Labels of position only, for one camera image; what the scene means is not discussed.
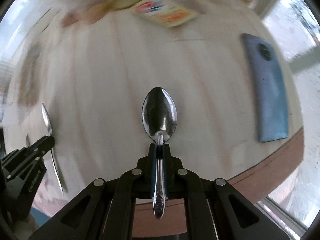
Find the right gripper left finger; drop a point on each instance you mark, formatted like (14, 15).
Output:
(104, 209)

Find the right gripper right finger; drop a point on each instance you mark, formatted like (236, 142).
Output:
(214, 209)

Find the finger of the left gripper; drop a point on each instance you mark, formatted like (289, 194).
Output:
(42, 146)

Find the cat print table mat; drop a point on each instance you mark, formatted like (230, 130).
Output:
(145, 225)

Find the blue smartphone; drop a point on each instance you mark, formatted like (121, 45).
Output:
(270, 92)

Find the small colourful packet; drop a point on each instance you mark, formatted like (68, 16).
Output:
(164, 12)

